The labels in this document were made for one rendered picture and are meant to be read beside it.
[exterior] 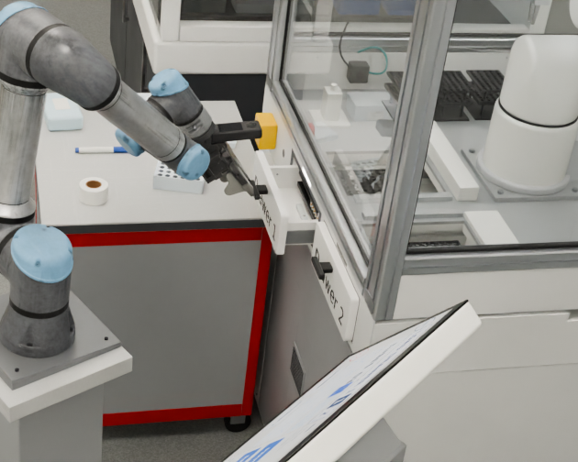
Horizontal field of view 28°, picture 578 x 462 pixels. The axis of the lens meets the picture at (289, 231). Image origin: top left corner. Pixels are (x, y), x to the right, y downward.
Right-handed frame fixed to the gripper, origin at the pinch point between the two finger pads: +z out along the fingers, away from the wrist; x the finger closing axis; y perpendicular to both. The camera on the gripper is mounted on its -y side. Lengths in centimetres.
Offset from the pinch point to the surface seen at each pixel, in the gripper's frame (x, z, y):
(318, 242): 20.8, 8.1, -8.1
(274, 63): -39.6, -2.2, -17.5
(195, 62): -80, 6, 4
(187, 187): -22.5, 5.6, 16.5
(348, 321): 46.0, 9.9, -6.9
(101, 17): -303, 72, 56
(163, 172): -26.6, 0.8, 20.0
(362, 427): 107, -26, -9
